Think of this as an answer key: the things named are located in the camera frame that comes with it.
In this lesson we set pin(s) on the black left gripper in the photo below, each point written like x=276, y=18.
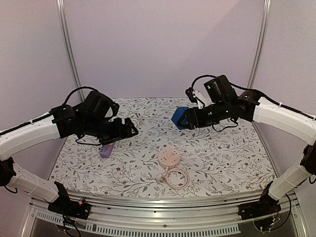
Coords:
x=119, y=134

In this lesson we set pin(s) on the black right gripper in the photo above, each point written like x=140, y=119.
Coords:
x=190, y=118

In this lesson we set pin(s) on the dark blue cube socket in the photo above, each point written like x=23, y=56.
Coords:
x=177, y=116

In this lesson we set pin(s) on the purple power strip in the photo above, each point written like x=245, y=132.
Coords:
x=106, y=150

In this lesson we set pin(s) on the pink round power socket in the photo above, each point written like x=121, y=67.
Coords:
x=169, y=158

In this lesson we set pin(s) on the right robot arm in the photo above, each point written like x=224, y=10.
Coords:
x=254, y=106

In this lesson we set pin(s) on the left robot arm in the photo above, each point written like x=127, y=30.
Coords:
x=96, y=116

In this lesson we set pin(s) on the floral table cloth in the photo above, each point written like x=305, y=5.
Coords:
x=214, y=161

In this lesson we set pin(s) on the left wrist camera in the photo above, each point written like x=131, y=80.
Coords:
x=113, y=109

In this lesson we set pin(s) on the aluminium front rail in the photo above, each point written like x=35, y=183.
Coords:
x=211, y=216

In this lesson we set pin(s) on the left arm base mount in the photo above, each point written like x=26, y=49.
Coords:
x=71, y=208

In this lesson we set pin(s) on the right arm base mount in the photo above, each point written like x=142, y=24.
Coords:
x=264, y=206

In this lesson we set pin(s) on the right aluminium frame post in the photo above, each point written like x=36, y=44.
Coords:
x=260, y=42

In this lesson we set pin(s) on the aluminium frame post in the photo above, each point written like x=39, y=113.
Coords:
x=260, y=42
x=67, y=42

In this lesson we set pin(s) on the left aluminium frame post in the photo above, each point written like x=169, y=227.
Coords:
x=67, y=42

